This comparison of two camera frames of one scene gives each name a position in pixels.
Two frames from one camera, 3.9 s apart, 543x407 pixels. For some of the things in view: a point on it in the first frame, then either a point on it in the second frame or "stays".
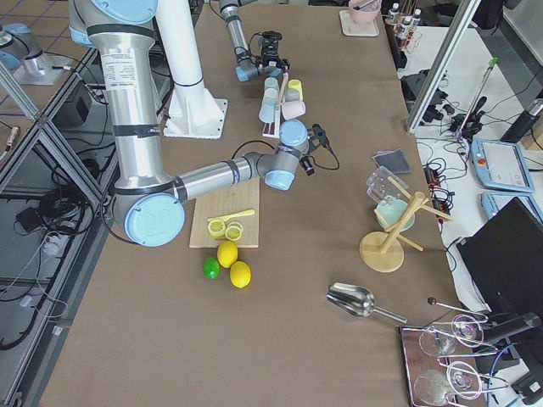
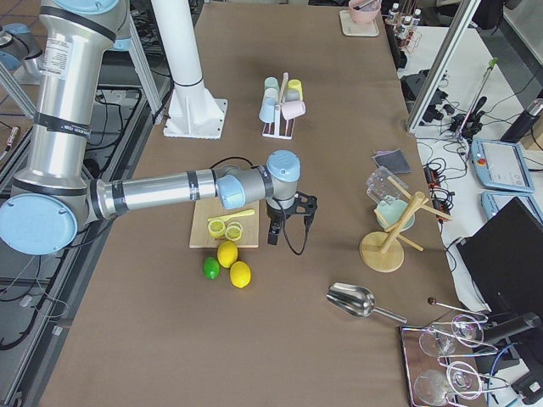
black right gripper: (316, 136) to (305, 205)
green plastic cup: (271, 82) stays
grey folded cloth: (392, 159) stays
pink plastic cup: (293, 108) stays
